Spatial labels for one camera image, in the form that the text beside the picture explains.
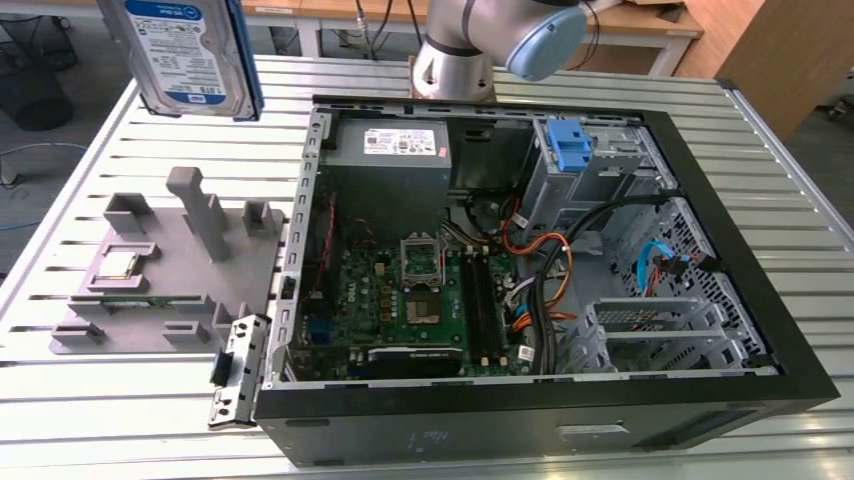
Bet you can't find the blue data wire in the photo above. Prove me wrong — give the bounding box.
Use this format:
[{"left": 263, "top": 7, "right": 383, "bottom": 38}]
[{"left": 635, "top": 241, "right": 701, "bottom": 302}]

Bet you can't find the hard disk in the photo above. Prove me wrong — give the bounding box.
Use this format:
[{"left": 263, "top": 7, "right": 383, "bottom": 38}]
[{"left": 95, "top": 0, "right": 267, "bottom": 123}]

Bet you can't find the metal disk bay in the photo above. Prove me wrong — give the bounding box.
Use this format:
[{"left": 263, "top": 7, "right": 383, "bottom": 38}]
[{"left": 578, "top": 296, "right": 768, "bottom": 375}]

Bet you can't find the metal socket cover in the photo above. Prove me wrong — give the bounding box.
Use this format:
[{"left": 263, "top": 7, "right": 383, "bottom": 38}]
[{"left": 398, "top": 237, "right": 449, "bottom": 292}]

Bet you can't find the grey power supply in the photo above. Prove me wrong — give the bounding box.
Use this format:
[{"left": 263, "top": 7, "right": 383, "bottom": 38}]
[{"left": 318, "top": 118, "right": 457, "bottom": 241}]

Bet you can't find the CPU socket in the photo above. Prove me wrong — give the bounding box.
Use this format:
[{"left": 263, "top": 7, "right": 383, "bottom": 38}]
[{"left": 405, "top": 291, "right": 447, "bottom": 326}]

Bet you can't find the black RAM slot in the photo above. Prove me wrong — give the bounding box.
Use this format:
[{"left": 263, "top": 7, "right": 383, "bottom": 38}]
[
  {"left": 465, "top": 247, "right": 489, "bottom": 365},
  {"left": 481, "top": 247, "right": 510, "bottom": 364}
]

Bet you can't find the green motherboard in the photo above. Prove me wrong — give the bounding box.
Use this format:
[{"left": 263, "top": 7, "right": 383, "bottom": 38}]
[{"left": 293, "top": 239, "right": 535, "bottom": 380}]

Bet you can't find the tall metal drive cage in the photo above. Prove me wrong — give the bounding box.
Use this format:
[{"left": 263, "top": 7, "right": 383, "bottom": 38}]
[{"left": 522, "top": 114, "right": 681, "bottom": 241}]

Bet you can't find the black graphics card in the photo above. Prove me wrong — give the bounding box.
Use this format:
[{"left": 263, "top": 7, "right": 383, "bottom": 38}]
[{"left": 347, "top": 346, "right": 467, "bottom": 380}]

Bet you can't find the blue plastic drive latch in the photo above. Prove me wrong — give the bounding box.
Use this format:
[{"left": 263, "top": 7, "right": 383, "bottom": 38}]
[{"left": 545, "top": 118, "right": 595, "bottom": 172}]

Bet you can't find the grey parts rack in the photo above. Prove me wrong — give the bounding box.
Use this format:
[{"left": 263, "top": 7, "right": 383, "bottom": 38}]
[{"left": 50, "top": 166, "right": 294, "bottom": 356}]

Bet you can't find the black PC case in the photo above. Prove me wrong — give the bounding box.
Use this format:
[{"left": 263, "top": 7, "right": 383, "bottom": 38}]
[{"left": 252, "top": 92, "right": 842, "bottom": 469}]

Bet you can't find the green RAM stick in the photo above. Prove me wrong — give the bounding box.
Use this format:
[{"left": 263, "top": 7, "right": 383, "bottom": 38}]
[{"left": 99, "top": 296, "right": 179, "bottom": 307}]

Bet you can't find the silver CPU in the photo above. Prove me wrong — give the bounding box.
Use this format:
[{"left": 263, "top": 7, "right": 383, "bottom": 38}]
[{"left": 96, "top": 251, "right": 142, "bottom": 277}]

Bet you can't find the grey-framed desk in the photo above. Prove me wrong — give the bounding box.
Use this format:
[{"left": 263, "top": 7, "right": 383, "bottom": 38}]
[{"left": 239, "top": 0, "right": 429, "bottom": 57}]

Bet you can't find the wooden desk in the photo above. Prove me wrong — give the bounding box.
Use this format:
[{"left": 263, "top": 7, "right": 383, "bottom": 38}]
[{"left": 586, "top": 0, "right": 708, "bottom": 77}]

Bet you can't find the black mesh trash bin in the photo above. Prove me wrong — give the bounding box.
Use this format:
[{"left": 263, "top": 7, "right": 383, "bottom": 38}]
[{"left": 0, "top": 14, "right": 79, "bottom": 132}]

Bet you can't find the black supply wire bundle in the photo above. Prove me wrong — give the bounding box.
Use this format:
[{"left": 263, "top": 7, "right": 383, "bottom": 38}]
[{"left": 443, "top": 194, "right": 510, "bottom": 251}]

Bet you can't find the orange wire bundle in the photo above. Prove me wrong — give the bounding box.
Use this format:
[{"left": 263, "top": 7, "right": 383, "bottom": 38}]
[{"left": 501, "top": 232, "right": 581, "bottom": 331}]

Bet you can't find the thick black cable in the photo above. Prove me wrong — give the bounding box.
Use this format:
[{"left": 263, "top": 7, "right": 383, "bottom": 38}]
[{"left": 530, "top": 193, "right": 679, "bottom": 375}]

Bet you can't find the hinged metal slot bracket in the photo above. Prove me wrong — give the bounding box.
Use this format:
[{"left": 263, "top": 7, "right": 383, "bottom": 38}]
[{"left": 207, "top": 313, "right": 270, "bottom": 430}]

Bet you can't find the orange power wire with connector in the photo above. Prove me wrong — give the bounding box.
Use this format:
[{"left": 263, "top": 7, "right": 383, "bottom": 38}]
[{"left": 651, "top": 252, "right": 721, "bottom": 289}]

